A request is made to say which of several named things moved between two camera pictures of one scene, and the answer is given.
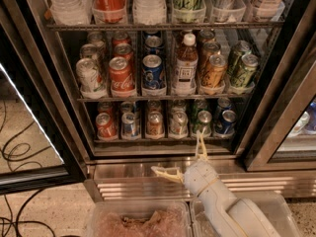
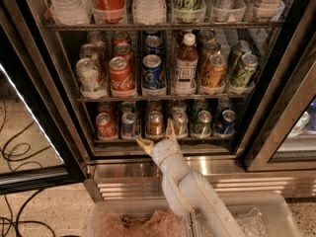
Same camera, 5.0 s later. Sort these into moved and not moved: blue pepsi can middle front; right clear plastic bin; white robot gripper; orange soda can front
Moved: white robot gripper
Not moved: orange soda can front; blue pepsi can middle front; right clear plastic bin
